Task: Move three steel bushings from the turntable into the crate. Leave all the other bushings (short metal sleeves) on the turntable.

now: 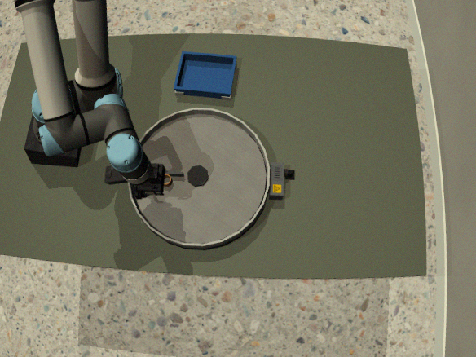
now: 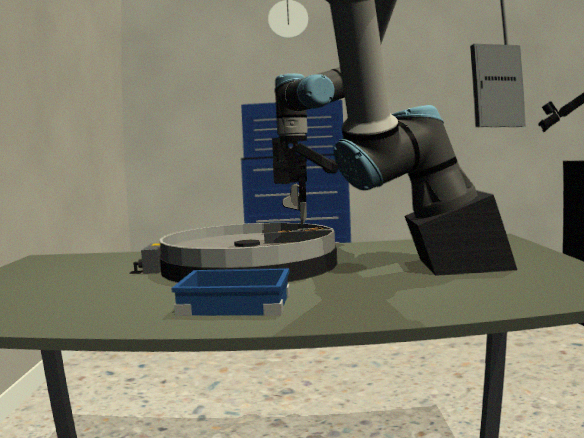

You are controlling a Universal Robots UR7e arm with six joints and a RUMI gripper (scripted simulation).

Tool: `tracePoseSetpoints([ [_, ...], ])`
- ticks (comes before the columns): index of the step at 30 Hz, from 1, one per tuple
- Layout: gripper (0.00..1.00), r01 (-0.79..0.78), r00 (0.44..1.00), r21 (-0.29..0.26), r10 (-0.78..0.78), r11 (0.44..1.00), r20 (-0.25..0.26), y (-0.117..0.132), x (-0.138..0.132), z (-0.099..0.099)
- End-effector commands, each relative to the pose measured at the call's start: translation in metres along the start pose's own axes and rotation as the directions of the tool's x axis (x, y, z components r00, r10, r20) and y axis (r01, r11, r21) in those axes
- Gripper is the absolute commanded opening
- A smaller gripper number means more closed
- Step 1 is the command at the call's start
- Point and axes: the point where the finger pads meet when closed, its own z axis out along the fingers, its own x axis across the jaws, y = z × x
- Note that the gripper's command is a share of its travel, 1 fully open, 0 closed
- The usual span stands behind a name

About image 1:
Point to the bronze bushing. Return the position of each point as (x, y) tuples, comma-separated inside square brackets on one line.
[(170, 182)]

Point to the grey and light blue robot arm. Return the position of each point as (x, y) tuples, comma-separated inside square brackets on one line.
[(61, 129)]

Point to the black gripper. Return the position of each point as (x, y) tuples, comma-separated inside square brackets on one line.
[(152, 184)]

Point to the blue crate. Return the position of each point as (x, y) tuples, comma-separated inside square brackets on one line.
[(209, 72)]

